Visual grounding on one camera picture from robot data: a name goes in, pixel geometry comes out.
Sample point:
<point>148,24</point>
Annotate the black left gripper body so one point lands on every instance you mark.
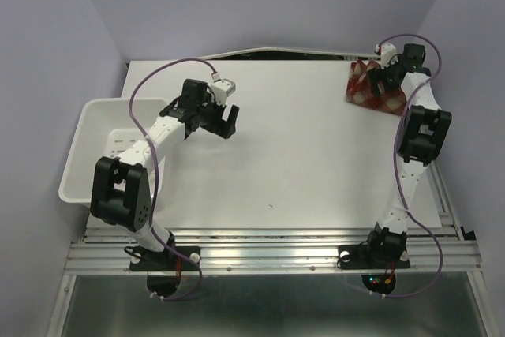
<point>211,114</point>

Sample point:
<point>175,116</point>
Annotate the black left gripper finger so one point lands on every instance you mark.
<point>232,116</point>
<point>226,128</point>

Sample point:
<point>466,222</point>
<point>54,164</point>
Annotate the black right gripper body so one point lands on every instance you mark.
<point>385,76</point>

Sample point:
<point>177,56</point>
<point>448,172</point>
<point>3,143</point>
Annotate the red plaid skirt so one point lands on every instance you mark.
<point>359,91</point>

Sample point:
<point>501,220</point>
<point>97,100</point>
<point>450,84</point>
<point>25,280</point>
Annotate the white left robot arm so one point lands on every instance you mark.
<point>124,187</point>

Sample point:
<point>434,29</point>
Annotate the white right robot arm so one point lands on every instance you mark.
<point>418,141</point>

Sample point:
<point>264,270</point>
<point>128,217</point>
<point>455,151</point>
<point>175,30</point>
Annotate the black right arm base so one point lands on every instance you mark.
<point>380,274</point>

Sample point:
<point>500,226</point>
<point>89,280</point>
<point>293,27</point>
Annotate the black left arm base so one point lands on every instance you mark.
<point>163,268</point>

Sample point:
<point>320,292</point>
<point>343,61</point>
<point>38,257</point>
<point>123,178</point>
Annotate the white plastic basket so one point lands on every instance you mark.
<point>104,128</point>

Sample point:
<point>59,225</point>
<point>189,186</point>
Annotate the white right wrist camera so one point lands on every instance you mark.
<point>387,54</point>

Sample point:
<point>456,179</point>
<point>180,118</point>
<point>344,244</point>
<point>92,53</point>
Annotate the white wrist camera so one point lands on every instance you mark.
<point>221,89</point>
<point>387,54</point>

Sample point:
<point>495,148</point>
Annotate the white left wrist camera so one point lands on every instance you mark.
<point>221,89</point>

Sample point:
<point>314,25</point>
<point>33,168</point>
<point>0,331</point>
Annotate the aluminium front rail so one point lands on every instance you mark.
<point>281,251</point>

